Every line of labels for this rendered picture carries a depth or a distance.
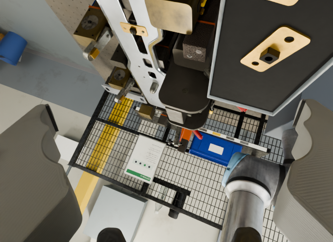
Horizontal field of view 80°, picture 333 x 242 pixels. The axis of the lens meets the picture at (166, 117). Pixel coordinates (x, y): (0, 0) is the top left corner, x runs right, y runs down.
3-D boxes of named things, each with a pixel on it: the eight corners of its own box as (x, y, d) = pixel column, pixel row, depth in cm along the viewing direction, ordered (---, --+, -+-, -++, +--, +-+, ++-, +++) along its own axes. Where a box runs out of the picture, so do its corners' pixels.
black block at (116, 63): (130, 6, 94) (103, 57, 87) (148, 9, 92) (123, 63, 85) (133, 15, 99) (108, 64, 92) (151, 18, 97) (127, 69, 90)
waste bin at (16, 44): (16, 41, 408) (1, 63, 395) (-3, 26, 366) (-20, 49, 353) (34, 47, 402) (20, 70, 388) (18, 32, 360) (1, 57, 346)
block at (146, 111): (158, 64, 136) (138, 112, 126) (169, 67, 134) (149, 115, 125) (160, 70, 143) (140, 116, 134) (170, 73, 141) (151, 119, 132)
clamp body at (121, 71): (130, 25, 108) (102, 81, 99) (150, 30, 105) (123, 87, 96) (133, 33, 114) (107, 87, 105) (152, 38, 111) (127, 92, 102)
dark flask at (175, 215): (175, 190, 144) (166, 215, 139) (185, 194, 142) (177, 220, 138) (176, 189, 151) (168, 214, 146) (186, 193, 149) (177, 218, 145)
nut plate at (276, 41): (283, 23, 21) (281, 31, 21) (313, 38, 22) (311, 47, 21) (239, 60, 29) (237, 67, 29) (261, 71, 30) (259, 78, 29)
